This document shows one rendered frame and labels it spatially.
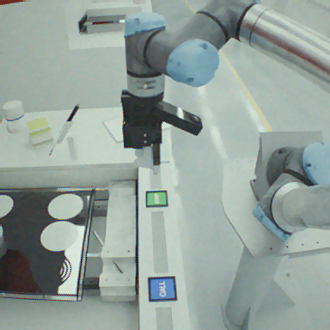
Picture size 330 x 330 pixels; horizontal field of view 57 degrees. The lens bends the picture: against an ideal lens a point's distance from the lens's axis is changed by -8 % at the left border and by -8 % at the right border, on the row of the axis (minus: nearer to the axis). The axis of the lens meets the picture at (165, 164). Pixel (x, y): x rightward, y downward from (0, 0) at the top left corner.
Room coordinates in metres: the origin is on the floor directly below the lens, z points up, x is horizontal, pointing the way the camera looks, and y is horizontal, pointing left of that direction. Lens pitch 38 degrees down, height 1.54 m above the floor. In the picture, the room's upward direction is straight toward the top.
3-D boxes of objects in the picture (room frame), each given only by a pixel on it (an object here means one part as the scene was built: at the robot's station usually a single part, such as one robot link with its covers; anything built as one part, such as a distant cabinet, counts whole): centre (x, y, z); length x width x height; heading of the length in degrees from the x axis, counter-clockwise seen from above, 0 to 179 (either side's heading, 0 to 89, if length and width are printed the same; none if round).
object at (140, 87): (0.59, 0.04, 1.28); 0.08 x 0.08 x 0.05
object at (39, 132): (0.86, 0.41, 1.00); 0.07 x 0.07 x 0.07; 30
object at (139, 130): (0.60, 0.05, 1.20); 0.09 x 0.08 x 0.12; 92
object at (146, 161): (0.58, 0.04, 1.09); 0.06 x 0.03 x 0.09; 92
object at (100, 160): (0.91, 0.31, 0.89); 0.62 x 0.35 x 0.14; 93
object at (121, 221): (0.55, 0.12, 0.87); 0.36 x 0.08 x 0.03; 3
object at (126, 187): (0.71, 0.13, 0.89); 0.08 x 0.03 x 0.03; 93
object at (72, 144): (0.77, 0.29, 1.03); 0.06 x 0.04 x 0.13; 93
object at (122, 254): (0.47, 0.11, 0.89); 0.08 x 0.03 x 0.03; 93
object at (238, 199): (0.75, -0.40, 0.75); 0.45 x 0.44 x 0.13; 94
